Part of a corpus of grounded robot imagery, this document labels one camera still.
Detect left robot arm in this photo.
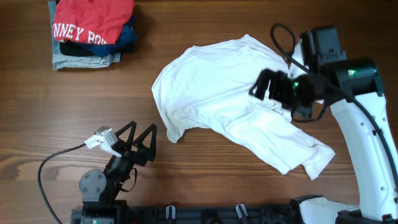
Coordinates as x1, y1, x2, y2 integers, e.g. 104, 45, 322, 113
71, 121, 157, 224

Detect left grey rail clip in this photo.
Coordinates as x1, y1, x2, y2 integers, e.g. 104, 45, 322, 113
165, 205, 176, 220

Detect light grey folded jeans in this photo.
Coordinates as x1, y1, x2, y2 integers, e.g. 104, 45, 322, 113
48, 1, 121, 70

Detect right grey rail clip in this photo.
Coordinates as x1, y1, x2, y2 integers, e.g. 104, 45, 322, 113
235, 203, 248, 219

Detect white t-shirt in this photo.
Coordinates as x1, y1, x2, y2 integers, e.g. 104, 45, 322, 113
152, 35, 335, 179

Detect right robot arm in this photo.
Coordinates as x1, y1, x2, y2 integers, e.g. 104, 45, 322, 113
249, 26, 397, 223

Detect black folded garment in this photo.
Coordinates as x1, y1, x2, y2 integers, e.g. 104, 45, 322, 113
59, 40, 136, 57

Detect navy blue folded garment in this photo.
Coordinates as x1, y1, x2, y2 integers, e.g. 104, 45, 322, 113
76, 16, 137, 57

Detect black cable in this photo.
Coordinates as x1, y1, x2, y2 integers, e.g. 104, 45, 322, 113
269, 22, 398, 187
37, 142, 87, 224

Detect left black cable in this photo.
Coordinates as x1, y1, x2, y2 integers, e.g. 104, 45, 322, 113
37, 142, 87, 224

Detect right black cable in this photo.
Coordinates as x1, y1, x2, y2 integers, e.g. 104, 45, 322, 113
269, 22, 398, 187

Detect red folded t-shirt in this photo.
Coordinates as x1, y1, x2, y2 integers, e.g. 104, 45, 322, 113
52, 0, 134, 45

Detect grey rail clip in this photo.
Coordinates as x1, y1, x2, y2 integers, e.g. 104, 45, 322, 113
235, 203, 248, 219
165, 205, 176, 220

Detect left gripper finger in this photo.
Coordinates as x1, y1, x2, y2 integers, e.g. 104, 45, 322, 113
133, 124, 157, 161
115, 121, 137, 149

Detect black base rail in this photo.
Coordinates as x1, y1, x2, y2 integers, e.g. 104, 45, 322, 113
70, 205, 296, 224

